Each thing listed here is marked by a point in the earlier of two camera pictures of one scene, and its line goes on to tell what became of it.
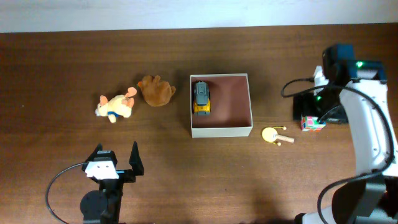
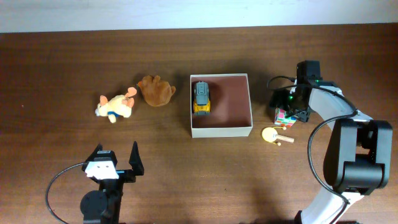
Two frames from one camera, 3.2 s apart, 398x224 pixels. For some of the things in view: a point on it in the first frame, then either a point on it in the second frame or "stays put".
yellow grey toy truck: (201, 104) stays put
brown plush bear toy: (156, 93) stays put
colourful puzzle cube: (311, 124) -> (281, 119)
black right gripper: (307, 110) -> (279, 99)
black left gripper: (130, 175) stays put
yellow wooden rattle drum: (270, 134) stays put
